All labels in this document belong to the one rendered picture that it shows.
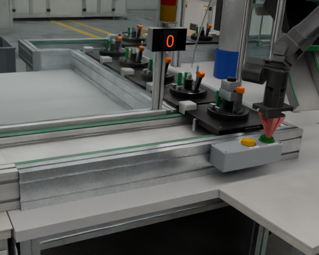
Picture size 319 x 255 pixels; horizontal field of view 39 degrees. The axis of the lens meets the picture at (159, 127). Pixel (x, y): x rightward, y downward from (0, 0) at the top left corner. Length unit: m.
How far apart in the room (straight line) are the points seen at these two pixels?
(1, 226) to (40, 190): 0.12
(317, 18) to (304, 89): 0.41
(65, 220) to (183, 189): 0.34
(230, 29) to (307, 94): 0.86
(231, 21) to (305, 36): 1.14
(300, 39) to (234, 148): 0.34
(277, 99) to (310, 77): 0.43
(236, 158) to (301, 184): 0.22
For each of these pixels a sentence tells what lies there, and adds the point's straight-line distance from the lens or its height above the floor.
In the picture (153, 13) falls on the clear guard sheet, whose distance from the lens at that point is 1.47.
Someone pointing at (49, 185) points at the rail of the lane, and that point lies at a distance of 1.13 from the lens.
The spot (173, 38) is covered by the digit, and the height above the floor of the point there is 1.21.
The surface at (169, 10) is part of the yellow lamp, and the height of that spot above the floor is 1.30.
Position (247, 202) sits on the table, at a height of 0.86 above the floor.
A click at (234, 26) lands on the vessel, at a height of 1.14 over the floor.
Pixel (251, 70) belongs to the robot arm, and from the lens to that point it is 1.32.
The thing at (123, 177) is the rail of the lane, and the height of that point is 0.90.
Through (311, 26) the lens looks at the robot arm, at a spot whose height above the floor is 1.30.
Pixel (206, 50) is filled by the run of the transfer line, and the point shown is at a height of 0.93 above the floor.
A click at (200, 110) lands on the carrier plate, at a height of 0.97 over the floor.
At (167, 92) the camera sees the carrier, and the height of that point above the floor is 0.97.
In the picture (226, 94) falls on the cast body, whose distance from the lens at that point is 1.49.
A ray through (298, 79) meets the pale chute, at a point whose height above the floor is 1.08.
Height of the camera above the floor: 1.44
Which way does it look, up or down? 20 degrees down
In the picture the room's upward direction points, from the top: 4 degrees clockwise
